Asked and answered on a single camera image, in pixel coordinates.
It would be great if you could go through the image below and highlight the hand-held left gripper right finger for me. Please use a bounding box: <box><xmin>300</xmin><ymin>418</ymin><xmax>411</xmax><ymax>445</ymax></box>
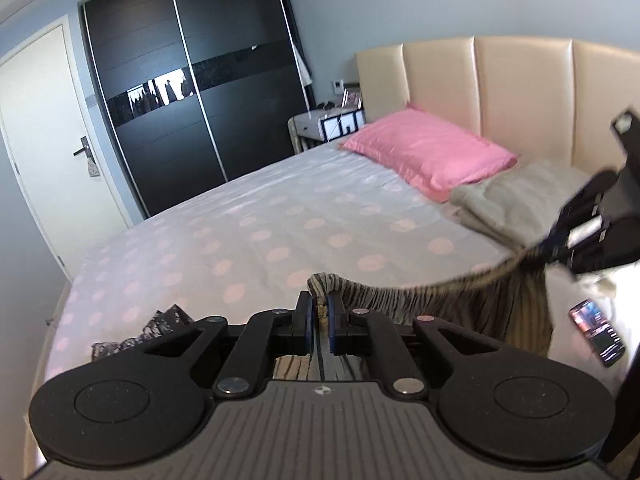
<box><xmin>326</xmin><ymin>292</ymin><xmax>502</xmax><ymax>400</ymax></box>

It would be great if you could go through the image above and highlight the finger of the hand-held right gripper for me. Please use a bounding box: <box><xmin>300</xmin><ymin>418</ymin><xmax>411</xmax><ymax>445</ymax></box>
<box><xmin>546</xmin><ymin>169</ymin><xmax>622</xmax><ymax>242</ymax></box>
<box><xmin>531</xmin><ymin>231</ymin><xmax>607</xmax><ymax>274</ymax></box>

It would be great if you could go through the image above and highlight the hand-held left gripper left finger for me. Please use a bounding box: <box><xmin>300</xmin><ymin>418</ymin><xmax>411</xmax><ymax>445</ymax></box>
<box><xmin>141</xmin><ymin>291</ymin><xmax>316</xmax><ymax>399</ymax></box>

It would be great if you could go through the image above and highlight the striped beige garment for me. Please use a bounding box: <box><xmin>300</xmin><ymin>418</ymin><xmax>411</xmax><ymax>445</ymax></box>
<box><xmin>272</xmin><ymin>245</ymin><xmax>555</xmax><ymax>382</ymax></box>

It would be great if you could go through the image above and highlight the grey-green folded cloth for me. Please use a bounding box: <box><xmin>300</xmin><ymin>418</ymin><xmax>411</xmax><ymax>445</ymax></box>
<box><xmin>450</xmin><ymin>160</ymin><xmax>592</xmax><ymax>252</ymax></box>

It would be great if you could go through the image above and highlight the black smartphone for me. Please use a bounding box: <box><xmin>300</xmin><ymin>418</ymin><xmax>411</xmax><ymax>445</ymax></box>
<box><xmin>568</xmin><ymin>298</ymin><xmax>627</xmax><ymax>369</ymax></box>

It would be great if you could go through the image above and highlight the bed with polka dot sheet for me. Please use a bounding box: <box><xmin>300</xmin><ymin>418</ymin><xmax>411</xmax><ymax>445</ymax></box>
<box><xmin>42</xmin><ymin>139</ymin><xmax>640</xmax><ymax>461</ymax></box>

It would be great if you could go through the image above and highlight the dark lace cloth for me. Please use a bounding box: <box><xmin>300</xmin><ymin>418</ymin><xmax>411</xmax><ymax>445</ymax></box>
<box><xmin>90</xmin><ymin>304</ymin><xmax>197</xmax><ymax>362</ymax></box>

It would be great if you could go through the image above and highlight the pink pillow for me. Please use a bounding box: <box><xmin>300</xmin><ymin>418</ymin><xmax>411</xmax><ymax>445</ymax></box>
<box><xmin>340</xmin><ymin>105</ymin><xmax>519</xmax><ymax>204</ymax></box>

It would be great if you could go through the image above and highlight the cream padded headboard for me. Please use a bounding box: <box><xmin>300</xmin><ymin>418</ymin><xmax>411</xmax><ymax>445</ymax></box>
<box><xmin>355</xmin><ymin>35</ymin><xmax>640</xmax><ymax>182</ymax></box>

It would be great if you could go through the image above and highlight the white nightstand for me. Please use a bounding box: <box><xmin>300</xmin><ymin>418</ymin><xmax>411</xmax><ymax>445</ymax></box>
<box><xmin>287</xmin><ymin>109</ymin><xmax>369</xmax><ymax>154</ymax></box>

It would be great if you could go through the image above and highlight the black sliding door wardrobe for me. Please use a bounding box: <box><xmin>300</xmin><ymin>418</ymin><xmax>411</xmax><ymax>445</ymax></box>
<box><xmin>80</xmin><ymin>0</ymin><xmax>317</xmax><ymax>221</ymax></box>

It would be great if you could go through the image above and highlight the white room door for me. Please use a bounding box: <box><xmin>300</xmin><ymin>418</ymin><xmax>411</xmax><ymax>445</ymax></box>
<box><xmin>0</xmin><ymin>24</ymin><xmax>134</xmax><ymax>282</ymax></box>

